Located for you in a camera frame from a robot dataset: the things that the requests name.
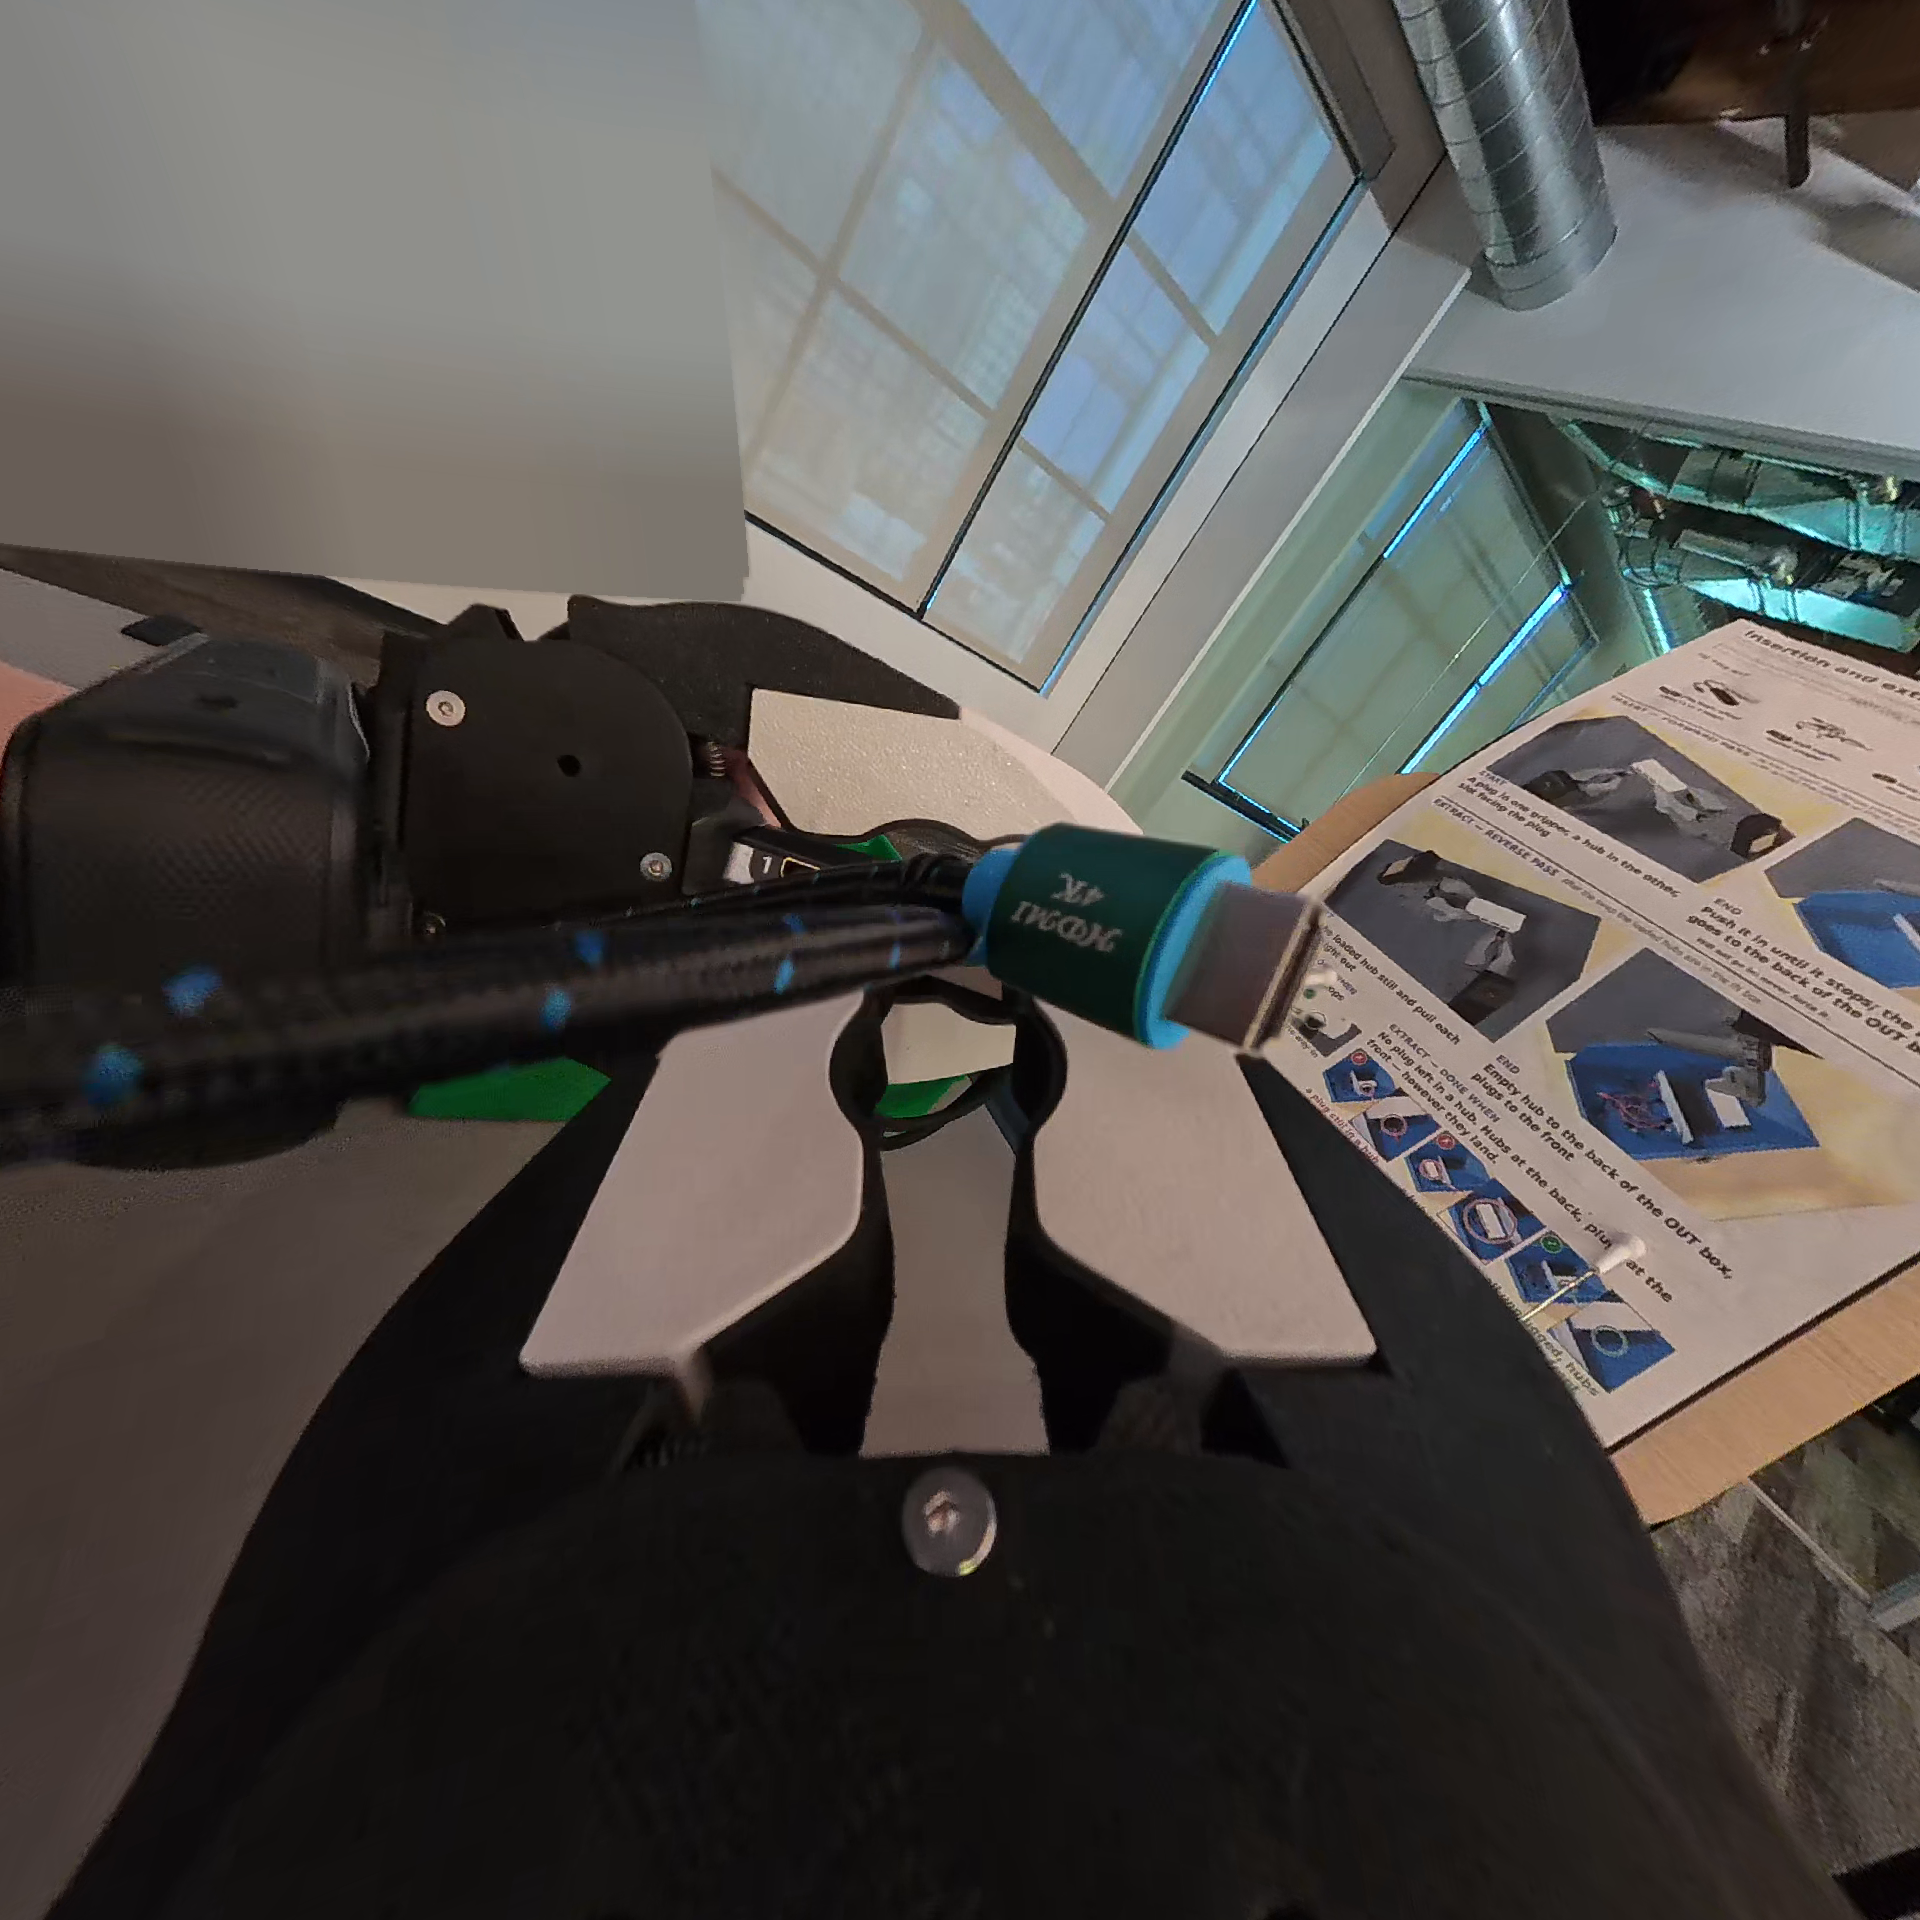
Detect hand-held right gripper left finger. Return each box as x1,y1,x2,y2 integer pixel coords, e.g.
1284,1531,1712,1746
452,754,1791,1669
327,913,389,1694
526,1005,903,1384

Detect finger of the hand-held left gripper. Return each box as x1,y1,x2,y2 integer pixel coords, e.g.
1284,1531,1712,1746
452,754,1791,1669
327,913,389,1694
735,691,1148,878

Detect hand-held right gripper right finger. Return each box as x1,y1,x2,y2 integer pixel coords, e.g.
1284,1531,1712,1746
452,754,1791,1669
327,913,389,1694
1013,1005,1382,1377

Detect black braided cable green plug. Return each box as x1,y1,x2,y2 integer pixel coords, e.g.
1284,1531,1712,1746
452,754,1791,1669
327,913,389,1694
0,825,1329,1177

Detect green plastic bin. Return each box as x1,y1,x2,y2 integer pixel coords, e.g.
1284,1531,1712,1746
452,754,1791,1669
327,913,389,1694
407,825,999,1136

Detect instruction sheet on wooden board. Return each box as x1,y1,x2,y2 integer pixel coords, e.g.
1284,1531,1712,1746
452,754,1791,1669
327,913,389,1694
1245,614,1920,1531

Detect black sign stand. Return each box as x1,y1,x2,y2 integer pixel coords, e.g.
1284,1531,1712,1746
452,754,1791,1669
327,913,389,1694
0,0,751,609

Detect silver ventilation ducts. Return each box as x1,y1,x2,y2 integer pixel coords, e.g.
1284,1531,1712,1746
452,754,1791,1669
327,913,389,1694
1388,0,1920,646

